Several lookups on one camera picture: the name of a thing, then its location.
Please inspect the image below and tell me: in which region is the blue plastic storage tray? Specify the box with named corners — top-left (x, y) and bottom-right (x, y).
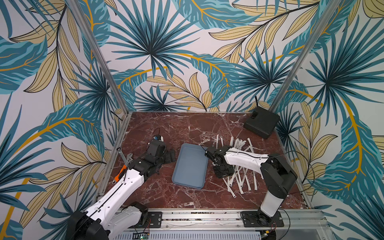
top-left (172, 143), bottom-right (209, 190)

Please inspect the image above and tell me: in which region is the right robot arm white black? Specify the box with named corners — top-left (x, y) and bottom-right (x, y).
top-left (205, 146), bottom-right (298, 220)

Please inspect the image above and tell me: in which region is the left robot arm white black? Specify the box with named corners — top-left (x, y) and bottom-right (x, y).
top-left (65, 135), bottom-right (176, 240)

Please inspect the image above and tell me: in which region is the black box with antenna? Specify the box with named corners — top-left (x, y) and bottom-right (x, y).
top-left (244, 96), bottom-right (281, 139)

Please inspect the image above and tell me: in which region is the white wrapped straw far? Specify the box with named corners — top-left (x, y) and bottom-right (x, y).
top-left (215, 134), bottom-right (219, 149)

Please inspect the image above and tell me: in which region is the long white wrapped straw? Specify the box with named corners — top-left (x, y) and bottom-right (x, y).
top-left (223, 179), bottom-right (237, 199)

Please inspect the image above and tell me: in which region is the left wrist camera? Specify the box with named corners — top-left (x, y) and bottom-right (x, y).
top-left (153, 135), bottom-right (164, 142)

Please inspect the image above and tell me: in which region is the orange handled adjustable wrench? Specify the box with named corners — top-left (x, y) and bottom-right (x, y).
top-left (112, 147), bottom-right (133, 185)

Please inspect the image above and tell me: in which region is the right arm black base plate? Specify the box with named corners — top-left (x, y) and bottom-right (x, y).
top-left (240, 211), bottom-right (285, 229)

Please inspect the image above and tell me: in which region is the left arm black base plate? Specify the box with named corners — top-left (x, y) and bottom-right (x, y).
top-left (132, 212), bottom-right (163, 229)

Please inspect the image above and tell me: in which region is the aluminium front rail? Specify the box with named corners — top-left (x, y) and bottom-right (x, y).
top-left (113, 209), bottom-right (336, 240)

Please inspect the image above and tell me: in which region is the left aluminium frame post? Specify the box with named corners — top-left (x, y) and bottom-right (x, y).
top-left (67, 0), bottom-right (129, 116)

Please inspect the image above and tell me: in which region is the aluminium frame post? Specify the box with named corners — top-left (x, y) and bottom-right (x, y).
top-left (269, 0), bottom-right (342, 113)
top-left (67, 0), bottom-right (129, 116)

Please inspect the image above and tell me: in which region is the right aluminium frame post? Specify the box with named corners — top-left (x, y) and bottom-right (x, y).
top-left (269, 0), bottom-right (342, 113)

